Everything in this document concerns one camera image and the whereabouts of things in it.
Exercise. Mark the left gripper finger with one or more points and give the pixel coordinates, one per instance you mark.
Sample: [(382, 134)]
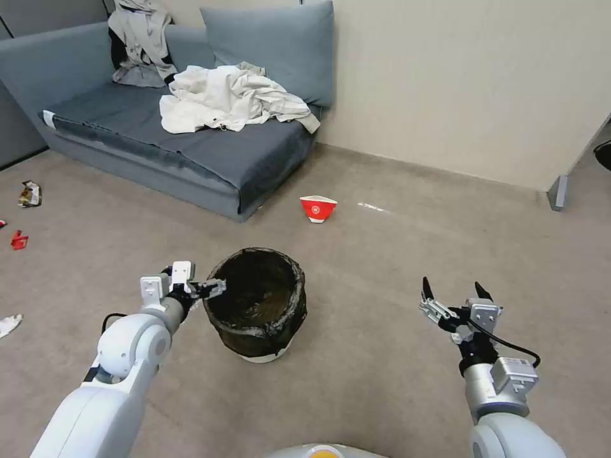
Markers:
[(212, 286), (196, 301)]

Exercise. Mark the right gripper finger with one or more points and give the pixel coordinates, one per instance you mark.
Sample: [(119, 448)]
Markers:
[(483, 291), (434, 307)]

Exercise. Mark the trash can with black bag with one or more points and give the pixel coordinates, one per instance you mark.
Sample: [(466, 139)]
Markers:
[(258, 329)]

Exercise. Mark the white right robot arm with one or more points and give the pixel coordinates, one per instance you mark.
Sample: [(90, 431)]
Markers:
[(501, 420)]

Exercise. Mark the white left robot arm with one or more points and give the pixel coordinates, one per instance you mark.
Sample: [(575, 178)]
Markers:
[(119, 343)]

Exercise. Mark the white floor scrap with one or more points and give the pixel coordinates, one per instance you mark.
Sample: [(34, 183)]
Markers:
[(371, 207)]

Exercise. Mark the grey partition foot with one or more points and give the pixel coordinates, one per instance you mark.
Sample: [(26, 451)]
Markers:
[(558, 193)]

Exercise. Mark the red paper cup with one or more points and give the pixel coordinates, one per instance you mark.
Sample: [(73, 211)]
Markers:
[(317, 210)]

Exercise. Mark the small red packet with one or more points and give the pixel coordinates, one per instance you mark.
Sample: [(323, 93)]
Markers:
[(19, 241)]

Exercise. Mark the white crumpled paper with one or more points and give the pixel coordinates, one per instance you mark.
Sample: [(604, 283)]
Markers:
[(9, 325)]

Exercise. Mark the crumpled snack wrapper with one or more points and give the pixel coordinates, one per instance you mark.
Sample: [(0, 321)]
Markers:
[(31, 194)]

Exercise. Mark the blue-grey sofa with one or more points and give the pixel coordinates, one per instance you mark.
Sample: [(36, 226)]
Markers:
[(119, 124)]

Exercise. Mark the black chair base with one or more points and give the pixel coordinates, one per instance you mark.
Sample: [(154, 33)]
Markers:
[(603, 155)]

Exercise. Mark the white crumpled garment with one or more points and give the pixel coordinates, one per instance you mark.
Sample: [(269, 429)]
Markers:
[(229, 100)]

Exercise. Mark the white robot front shell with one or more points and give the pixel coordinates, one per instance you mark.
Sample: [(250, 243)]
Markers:
[(312, 451)]

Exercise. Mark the blue-grey sofa cushion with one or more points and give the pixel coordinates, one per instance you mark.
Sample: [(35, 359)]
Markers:
[(281, 47)]

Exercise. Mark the beige coat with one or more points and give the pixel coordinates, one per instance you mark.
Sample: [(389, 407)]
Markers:
[(141, 43)]

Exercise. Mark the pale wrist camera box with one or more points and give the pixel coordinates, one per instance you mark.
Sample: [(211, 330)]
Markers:
[(484, 314), (183, 273)]

